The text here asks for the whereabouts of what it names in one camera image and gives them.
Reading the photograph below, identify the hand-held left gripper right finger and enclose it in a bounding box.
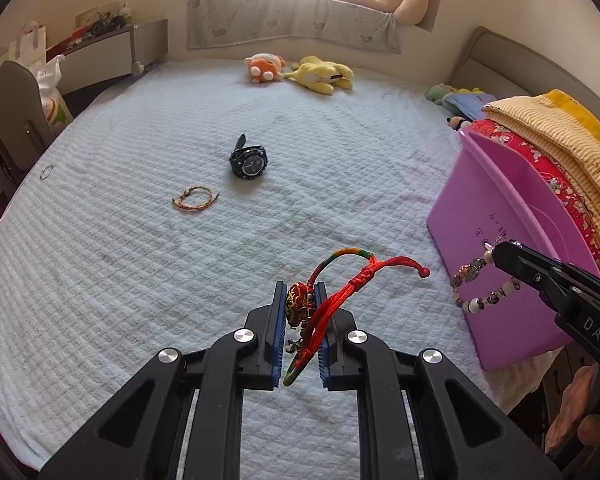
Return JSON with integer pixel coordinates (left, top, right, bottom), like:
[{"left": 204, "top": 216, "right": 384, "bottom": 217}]
[{"left": 314, "top": 281, "right": 563, "bottom": 480}]

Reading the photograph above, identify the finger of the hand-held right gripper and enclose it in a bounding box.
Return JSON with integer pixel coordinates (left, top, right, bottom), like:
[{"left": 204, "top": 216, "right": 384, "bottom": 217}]
[{"left": 491, "top": 240, "right": 600, "bottom": 315}]

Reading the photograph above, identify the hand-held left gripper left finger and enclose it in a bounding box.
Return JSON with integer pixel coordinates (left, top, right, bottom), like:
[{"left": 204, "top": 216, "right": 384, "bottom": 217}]
[{"left": 37, "top": 281, "right": 287, "bottom": 480}]

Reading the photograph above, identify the red braided bracelet with charm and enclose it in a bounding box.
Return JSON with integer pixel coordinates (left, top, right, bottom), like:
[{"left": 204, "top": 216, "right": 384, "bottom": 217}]
[{"left": 282, "top": 246, "right": 431, "bottom": 387}]

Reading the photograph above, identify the purple plastic basin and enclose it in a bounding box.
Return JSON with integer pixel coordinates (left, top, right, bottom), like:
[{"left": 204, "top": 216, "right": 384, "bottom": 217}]
[{"left": 426, "top": 127, "right": 600, "bottom": 372}]

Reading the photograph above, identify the beaded bracelet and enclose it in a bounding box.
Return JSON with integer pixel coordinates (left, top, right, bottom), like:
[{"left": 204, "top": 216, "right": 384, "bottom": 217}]
[{"left": 449, "top": 242, "right": 522, "bottom": 313}]

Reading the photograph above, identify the person's right hand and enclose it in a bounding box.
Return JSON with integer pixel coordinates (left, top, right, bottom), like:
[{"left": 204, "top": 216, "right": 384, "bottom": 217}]
[{"left": 550, "top": 364, "right": 600, "bottom": 453}]

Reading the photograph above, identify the red printed quilt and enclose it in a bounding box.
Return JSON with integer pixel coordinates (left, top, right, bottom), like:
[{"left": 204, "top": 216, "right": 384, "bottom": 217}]
[{"left": 467, "top": 119, "right": 600, "bottom": 281}]

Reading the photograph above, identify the yellow striped quilt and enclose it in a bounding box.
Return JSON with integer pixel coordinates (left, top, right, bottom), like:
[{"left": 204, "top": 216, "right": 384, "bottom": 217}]
[{"left": 481, "top": 89, "right": 600, "bottom": 213}]

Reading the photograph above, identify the light blue bedspread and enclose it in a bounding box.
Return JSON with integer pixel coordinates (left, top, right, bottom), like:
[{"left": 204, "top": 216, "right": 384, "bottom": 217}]
[{"left": 0, "top": 57, "right": 571, "bottom": 471}]

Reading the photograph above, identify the black wrist watch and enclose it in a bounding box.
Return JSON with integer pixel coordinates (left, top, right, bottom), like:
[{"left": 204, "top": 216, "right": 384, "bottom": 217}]
[{"left": 229, "top": 133, "right": 271, "bottom": 181}]

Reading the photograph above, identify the green plush toy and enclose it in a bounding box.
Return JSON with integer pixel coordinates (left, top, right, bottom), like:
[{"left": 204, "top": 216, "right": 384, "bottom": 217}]
[{"left": 425, "top": 84, "right": 453, "bottom": 106}]

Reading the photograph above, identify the grey padded headboard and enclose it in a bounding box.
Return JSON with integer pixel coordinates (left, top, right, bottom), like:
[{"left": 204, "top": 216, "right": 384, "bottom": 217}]
[{"left": 450, "top": 25, "right": 600, "bottom": 131}]

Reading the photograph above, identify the yellow plush toy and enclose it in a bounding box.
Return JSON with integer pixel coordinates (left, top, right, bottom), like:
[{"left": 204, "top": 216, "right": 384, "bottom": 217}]
[{"left": 283, "top": 56, "right": 355, "bottom": 96}]

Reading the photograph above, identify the orange and white plush toy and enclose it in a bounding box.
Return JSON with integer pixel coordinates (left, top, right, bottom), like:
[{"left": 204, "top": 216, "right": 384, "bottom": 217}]
[{"left": 244, "top": 52, "right": 286, "bottom": 85}]

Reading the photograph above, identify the grey printed window seat cloth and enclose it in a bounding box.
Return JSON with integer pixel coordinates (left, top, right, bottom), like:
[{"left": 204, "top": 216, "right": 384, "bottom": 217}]
[{"left": 186, "top": 0, "right": 402, "bottom": 55}]

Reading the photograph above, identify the grey low cabinet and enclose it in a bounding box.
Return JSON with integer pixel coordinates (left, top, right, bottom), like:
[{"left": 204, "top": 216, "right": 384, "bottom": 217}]
[{"left": 45, "top": 19, "right": 170, "bottom": 96}]

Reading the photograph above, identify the white plastic bag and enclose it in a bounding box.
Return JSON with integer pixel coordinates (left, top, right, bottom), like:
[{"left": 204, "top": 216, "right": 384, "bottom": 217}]
[{"left": 34, "top": 55, "right": 75, "bottom": 126}]

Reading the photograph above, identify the beige chair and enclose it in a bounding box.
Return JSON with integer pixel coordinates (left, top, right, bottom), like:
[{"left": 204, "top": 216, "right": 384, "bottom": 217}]
[{"left": 0, "top": 60, "right": 56, "bottom": 186}]

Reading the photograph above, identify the pile of small trinkets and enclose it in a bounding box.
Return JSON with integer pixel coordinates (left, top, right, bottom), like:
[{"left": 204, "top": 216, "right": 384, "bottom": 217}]
[{"left": 74, "top": 2, "right": 133, "bottom": 37}]

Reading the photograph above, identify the white paper bag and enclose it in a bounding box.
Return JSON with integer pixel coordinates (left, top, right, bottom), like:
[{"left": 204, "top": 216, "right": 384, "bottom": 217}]
[{"left": 7, "top": 21, "right": 48, "bottom": 63}]

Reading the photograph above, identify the thin multicolour string bracelet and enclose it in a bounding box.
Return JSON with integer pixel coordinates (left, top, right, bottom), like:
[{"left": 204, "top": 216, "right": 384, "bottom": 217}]
[{"left": 171, "top": 186, "right": 221, "bottom": 212}]

